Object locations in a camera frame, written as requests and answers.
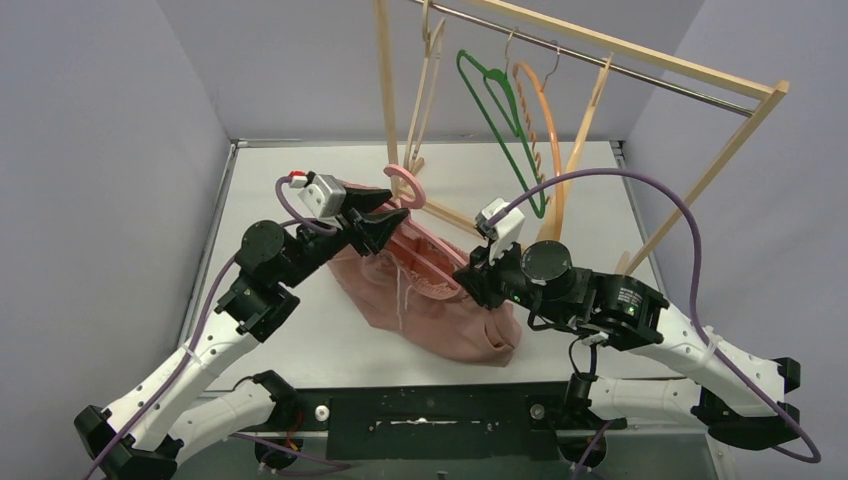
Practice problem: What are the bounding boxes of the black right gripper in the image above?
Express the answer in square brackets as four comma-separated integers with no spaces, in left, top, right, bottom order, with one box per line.
[455,231,573,325]

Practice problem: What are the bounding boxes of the black metal base frame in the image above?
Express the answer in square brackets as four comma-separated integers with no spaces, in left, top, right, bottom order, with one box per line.
[252,381,605,461]

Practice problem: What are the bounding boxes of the orange plastic hanger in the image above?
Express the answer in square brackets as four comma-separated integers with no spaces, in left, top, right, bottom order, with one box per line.
[510,61,566,241]

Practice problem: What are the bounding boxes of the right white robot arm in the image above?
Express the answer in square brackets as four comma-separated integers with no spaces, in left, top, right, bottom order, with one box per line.
[453,241,800,451]

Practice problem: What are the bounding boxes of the pink plastic hanger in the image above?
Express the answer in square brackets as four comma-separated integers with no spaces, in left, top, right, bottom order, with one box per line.
[383,164,467,292]

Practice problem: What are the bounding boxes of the beige wooden hanger left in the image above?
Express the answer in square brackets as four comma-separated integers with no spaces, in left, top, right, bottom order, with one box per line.
[403,1,445,174]

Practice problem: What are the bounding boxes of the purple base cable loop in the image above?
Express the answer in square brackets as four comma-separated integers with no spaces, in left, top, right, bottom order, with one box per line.
[228,433,352,478]

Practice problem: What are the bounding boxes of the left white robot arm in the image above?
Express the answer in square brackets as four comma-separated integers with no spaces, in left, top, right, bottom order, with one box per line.
[74,185,410,479]

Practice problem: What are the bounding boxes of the beige wooden hanger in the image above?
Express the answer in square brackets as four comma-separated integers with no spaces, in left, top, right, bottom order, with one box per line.
[536,53,613,241]
[403,1,445,174]

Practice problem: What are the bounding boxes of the wooden clothes rack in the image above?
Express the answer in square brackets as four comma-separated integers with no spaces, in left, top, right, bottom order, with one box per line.
[372,1,790,274]

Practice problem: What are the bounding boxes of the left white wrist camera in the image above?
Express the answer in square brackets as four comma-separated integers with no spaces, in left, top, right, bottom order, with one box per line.
[289,171,346,219]

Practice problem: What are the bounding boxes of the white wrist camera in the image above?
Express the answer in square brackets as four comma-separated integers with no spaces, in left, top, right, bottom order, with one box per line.
[289,171,346,219]
[475,197,525,265]

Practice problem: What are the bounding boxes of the white shorts drawstring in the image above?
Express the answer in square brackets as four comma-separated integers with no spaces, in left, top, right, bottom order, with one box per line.
[395,260,412,334]

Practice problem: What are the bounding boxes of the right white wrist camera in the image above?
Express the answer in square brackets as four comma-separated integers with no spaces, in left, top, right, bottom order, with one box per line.
[475,197,525,265]

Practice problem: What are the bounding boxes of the pink shorts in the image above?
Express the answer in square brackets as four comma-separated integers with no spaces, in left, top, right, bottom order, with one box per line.
[328,241,522,367]

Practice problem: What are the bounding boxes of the beige wooden hanger right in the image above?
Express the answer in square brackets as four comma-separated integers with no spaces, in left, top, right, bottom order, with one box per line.
[536,53,613,241]

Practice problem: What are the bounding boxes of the green plastic hanger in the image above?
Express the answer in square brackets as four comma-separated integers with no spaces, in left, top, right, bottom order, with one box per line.
[455,49,542,193]

